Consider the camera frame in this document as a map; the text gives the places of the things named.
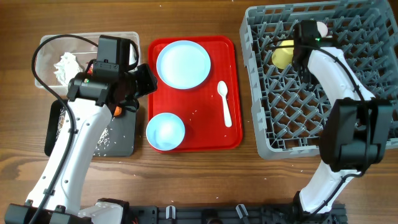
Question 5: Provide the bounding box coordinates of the yellow plastic cup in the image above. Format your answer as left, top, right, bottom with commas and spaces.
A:
271, 40, 294, 70

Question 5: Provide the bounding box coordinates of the gray dishwasher rack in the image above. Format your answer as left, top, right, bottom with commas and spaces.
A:
239, 1, 397, 159

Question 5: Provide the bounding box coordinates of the white rice pile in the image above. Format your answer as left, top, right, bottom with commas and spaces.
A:
55, 108, 110, 157

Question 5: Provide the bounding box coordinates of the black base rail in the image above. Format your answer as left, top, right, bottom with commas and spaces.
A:
126, 204, 348, 224

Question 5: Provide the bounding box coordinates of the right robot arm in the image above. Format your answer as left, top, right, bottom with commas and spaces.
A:
292, 20, 392, 222

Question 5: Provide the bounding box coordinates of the large white tissue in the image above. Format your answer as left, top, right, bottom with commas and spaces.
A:
53, 52, 83, 86

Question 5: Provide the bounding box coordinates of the white plastic spoon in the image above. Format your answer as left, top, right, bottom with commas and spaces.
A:
217, 81, 232, 128

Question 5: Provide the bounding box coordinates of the orange carrot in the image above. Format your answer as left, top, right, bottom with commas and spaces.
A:
113, 106, 123, 117

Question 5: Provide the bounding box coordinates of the light blue plate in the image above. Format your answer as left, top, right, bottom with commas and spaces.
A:
156, 40, 211, 90

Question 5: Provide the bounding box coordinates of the pink white cup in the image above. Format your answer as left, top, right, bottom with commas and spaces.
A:
317, 21, 328, 37

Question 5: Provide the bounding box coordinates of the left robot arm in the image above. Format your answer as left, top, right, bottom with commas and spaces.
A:
4, 62, 157, 223

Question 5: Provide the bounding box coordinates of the light blue bowl with rice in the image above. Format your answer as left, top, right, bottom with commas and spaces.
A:
146, 113, 185, 151

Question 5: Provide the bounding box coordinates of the red serving tray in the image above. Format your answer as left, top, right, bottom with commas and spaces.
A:
147, 35, 243, 153

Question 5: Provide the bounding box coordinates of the clear plastic storage bin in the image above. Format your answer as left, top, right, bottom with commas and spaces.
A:
35, 32, 141, 96

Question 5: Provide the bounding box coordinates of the black rectangular tray bin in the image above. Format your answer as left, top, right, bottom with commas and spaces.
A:
44, 101, 138, 157

